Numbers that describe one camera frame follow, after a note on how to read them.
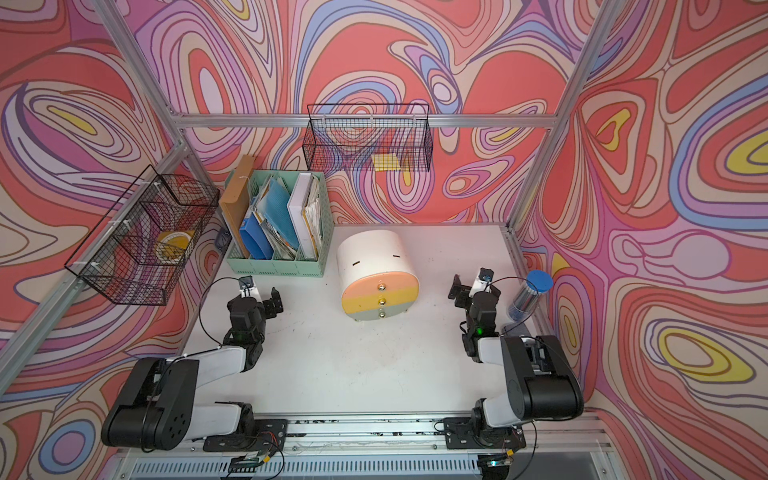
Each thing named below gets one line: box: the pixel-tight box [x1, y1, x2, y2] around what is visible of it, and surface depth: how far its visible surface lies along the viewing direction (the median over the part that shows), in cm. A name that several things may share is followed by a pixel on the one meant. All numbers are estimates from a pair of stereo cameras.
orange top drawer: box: [342, 271, 420, 298], surface depth 79 cm
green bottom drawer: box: [345, 303, 415, 321], surface depth 92 cm
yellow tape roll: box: [155, 230, 195, 264], surface depth 80 cm
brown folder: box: [220, 155, 255, 258], surface depth 86 cm
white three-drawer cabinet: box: [336, 229, 421, 321], surface depth 84 cm
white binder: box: [287, 173, 317, 259], surface depth 98 cm
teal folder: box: [256, 177, 299, 250], surface depth 95 cm
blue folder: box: [240, 212, 275, 260], surface depth 95 cm
